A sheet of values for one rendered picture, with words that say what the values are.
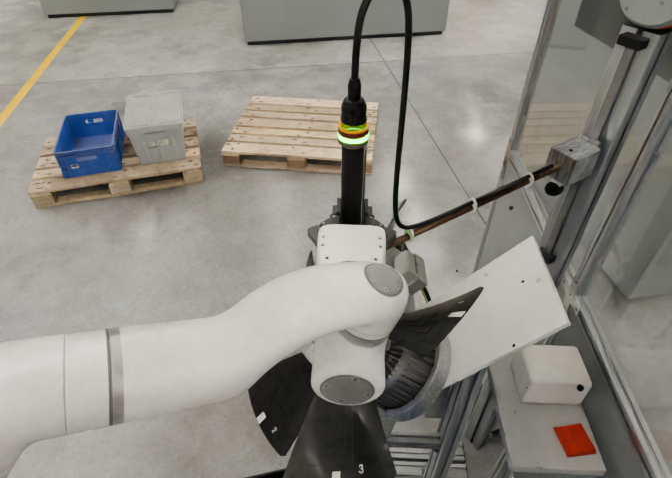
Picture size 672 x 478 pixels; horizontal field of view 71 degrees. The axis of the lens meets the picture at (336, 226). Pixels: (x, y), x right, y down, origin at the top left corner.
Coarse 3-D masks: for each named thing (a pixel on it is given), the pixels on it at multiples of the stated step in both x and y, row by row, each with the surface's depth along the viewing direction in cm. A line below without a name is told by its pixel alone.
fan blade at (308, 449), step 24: (312, 408) 98; (336, 408) 97; (360, 408) 97; (312, 432) 95; (336, 432) 93; (360, 432) 93; (312, 456) 91; (336, 456) 90; (360, 456) 89; (384, 456) 88
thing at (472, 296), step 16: (480, 288) 94; (448, 304) 94; (464, 304) 89; (400, 320) 95; (416, 320) 92; (432, 320) 89; (448, 320) 86; (400, 336) 89; (416, 336) 86; (432, 336) 84; (416, 352) 82
